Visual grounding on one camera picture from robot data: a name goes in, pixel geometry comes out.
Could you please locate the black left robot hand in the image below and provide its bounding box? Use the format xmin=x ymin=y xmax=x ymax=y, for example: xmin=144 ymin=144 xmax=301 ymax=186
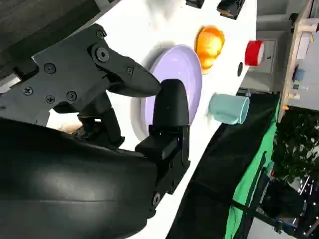
xmin=185 ymin=0 xmax=246 ymax=20

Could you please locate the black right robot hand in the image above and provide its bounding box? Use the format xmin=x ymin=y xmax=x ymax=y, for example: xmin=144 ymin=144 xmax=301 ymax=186
xmin=0 ymin=24 xmax=191 ymax=239

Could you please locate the grey cabinet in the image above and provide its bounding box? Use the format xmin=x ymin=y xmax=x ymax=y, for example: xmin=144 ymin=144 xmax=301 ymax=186
xmin=249 ymin=14 xmax=295 ymax=75

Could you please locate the red cylinder with white rim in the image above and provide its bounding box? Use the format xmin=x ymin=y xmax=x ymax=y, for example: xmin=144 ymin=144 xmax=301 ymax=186
xmin=244 ymin=39 xmax=265 ymax=67

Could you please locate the lilac plate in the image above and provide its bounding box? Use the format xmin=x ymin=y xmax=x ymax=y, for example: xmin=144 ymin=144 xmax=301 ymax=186
xmin=132 ymin=44 xmax=202 ymax=140

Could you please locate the pale green mug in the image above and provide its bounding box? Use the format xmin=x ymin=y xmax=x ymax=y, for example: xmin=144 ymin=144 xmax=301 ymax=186
xmin=208 ymin=92 xmax=250 ymax=125

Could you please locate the black cloth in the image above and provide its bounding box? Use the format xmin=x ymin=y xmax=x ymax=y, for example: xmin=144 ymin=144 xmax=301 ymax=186
xmin=166 ymin=92 xmax=281 ymax=239

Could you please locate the dark green leafy plant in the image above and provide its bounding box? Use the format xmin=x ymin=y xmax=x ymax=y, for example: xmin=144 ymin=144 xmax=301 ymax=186
xmin=273 ymin=106 xmax=319 ymax=185

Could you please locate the green cloth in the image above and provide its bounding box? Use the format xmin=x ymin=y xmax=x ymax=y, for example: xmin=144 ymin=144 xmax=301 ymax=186
xmin=228 ymin=99 xmax=282 ymax=239

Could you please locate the black metal stand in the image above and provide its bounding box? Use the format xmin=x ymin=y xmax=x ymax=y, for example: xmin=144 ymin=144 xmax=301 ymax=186
xmin=231 ymin=149 xmax=284 ymax=234

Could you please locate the wooden frame with white panel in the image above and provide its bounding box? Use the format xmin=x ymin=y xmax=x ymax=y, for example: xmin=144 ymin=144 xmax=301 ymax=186
xmin=278 ymin=0 xmax=319 ymax=122

